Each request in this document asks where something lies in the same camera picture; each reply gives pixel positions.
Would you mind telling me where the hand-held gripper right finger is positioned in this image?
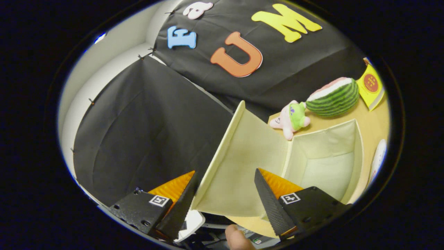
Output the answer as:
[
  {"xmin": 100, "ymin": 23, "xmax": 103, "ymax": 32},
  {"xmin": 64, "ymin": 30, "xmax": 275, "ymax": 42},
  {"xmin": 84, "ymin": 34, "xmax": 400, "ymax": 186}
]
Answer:
[{"xmin": 254, "ymin": 168, "xmax": 351, "ymax": 241}]

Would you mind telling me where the watermelon slice plush toy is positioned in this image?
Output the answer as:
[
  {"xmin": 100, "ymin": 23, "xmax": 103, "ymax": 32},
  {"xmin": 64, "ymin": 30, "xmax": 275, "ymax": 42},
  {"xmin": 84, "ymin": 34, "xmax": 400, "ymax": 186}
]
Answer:
[{"xmin": 306, "ymin": 77, "xmax": 360, "ymax": 117}]

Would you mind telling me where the pink and green plush toy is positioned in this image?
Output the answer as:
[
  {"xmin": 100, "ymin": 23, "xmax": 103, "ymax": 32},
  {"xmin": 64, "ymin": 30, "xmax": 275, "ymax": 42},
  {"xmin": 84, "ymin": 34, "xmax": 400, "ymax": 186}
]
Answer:
[{"xmin": 270, "ymin": 100, "xmax": 311, "ymax": 141}]

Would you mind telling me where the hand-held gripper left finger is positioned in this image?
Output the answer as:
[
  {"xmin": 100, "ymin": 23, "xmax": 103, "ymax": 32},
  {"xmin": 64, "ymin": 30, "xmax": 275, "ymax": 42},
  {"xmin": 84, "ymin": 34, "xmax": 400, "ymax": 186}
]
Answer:
[{"xmin": 108, "ymin": 170, "xmax": 200, "ymax": 242}]

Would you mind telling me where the pale fabric storage box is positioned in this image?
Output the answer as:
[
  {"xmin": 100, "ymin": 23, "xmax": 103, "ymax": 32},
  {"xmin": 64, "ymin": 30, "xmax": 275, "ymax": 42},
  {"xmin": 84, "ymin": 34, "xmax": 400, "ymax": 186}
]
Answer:
[{"xmin": 191, "ymin": 101, "xmax": 364, "ymax": 238}]

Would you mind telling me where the white plastic object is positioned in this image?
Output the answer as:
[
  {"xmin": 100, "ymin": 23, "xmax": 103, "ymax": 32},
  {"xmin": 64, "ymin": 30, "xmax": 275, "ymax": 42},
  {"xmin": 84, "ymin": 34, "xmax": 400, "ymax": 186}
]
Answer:
[{"xmin": 173, "ymin": 210, "xmax": 206, "ymax": 242}]

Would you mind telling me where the white striped canvas shoe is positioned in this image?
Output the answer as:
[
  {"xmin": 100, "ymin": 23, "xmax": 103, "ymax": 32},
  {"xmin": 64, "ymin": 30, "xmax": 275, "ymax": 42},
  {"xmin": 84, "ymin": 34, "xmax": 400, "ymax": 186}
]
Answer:
[{"xmin": 368, "ymin": 139, "xmax": 387, "ymax": 186}]

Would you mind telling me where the yellow book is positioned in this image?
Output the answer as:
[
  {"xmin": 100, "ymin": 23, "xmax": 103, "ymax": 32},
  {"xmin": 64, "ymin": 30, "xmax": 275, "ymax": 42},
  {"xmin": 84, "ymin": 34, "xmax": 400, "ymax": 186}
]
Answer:
[{"xmin": 357, "ymin": 64, "xmax": 385, "ymax": 111}]

